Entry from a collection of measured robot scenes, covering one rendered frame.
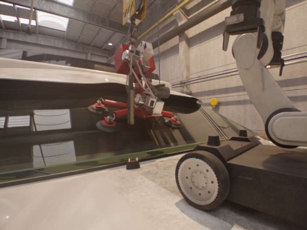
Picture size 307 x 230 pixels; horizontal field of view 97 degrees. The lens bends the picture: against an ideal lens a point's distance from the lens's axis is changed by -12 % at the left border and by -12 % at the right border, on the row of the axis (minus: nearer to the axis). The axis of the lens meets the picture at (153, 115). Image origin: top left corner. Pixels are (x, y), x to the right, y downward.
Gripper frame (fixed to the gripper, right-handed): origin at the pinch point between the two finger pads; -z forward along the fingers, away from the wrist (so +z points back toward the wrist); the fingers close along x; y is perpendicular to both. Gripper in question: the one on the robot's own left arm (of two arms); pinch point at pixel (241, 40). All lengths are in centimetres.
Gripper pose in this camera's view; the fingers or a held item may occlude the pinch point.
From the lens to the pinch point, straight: 59.2
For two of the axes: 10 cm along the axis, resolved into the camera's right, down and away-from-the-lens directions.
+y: -7.6, -0.1, -6.6
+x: -6.4, -1.9, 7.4
